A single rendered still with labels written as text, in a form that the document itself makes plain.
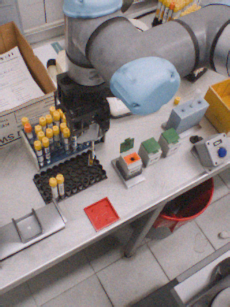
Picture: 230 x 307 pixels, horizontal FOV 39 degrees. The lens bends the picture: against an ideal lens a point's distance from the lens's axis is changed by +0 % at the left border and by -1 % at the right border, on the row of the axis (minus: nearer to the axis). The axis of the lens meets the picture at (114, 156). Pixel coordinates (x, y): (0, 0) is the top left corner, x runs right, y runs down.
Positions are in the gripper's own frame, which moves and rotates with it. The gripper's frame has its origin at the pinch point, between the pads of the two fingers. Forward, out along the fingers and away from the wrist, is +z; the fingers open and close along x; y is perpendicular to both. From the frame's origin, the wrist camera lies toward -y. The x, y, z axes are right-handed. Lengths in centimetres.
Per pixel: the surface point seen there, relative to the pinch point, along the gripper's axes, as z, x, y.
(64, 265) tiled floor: 105, 3, 12
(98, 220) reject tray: 17.5, 13.4, 5.3
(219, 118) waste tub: 13.2, 5.2, -39.7
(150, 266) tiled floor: 105, 25, -24
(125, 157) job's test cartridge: 10.0, 4.6, -7.1
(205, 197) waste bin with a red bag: 65, 15, -50
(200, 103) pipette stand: 7.7, 0.7, -33.8
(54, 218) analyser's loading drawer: 13.8, 9.0, 14.7
